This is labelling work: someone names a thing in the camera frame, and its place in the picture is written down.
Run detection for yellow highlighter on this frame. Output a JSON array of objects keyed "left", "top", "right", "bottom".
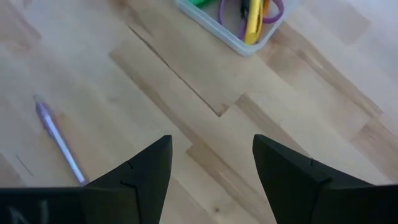
[{"left": 243, "top": 0, "right": 265, "bottom": 45}]

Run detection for translucent plastic supply box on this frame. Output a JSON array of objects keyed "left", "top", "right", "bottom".
[{"left": 174, "top": 0, "right": 300, "bottom": 58}]

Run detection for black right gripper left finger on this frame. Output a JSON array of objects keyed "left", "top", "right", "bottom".
[{"left": 84, "top": 134, "right": 174, "bottom": 224}]

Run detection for green highlighter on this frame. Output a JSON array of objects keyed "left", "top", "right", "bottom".
[{"left": 186, "top": 0, "right": 216, "bottom": 8}]

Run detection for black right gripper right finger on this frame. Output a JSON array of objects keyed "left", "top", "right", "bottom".
[{"left": 252, "top": 134, "right": 374, "bottom": 224}]

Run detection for purple handled scissors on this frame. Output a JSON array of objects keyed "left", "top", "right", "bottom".
[{"left": 217, "top": 0, "right": 285, "bottom": 40}]

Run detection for light purple pen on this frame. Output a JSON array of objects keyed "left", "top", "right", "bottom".
[{"left": 33, "top": 94, "right": 90, "bottom": 187}]

